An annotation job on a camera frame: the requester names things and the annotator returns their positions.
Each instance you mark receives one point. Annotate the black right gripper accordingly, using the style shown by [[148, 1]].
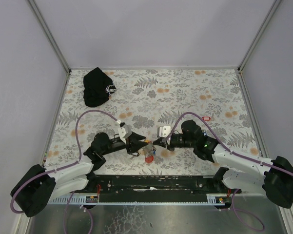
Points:
[[168, 142]]

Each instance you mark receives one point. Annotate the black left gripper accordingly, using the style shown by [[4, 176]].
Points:
[[129, 145]]

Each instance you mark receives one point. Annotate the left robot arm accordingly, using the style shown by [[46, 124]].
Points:
[[39, 185]]

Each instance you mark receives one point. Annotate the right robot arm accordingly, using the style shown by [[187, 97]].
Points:
[[270, 177]]

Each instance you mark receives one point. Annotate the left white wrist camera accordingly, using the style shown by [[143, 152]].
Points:
[[124, 131]]

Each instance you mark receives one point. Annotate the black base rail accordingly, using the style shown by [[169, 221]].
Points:
[[154, 189]]

